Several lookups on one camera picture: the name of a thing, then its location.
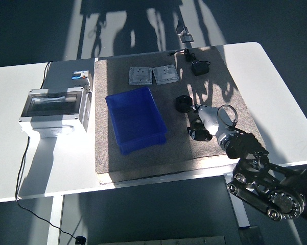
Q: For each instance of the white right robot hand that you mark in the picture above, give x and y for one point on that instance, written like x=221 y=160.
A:
x=210 y=120

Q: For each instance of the black plastic nut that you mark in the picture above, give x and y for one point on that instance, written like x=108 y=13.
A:
x=180 y=107
x=203 y=134

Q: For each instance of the blue plastic box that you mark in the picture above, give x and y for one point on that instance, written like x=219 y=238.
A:
x=135 y=120

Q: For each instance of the black power adapter plug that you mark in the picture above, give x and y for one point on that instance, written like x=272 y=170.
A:
x=199 y=69

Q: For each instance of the grey square metal plate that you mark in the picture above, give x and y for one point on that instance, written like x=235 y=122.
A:
x=166 y=74
x=140 y=76

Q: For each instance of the grey-brown mat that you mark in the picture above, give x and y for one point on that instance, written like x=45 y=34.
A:
x=143 y=158

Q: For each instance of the small grey floor block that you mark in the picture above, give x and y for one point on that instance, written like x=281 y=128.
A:
x=187 y=38

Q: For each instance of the white table leg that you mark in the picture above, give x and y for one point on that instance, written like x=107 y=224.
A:
x=244 y=217
x=55 y=217

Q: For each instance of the beige foam underlay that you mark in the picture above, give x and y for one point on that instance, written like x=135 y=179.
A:
x=104 y=179

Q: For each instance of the dark floor block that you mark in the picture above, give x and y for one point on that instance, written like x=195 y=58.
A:
x=250 y=236

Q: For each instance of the circuit breaker with blue label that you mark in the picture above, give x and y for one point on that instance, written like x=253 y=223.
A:
x=79 y=75

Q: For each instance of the black floor plug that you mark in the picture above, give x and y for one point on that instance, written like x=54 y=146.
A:
x=80 y=240

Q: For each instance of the small dark floor bracket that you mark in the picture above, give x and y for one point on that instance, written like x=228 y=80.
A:
x=181 y=27

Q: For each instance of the grey enclosure with clear lid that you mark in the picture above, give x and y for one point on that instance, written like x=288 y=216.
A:
x=53 y=104

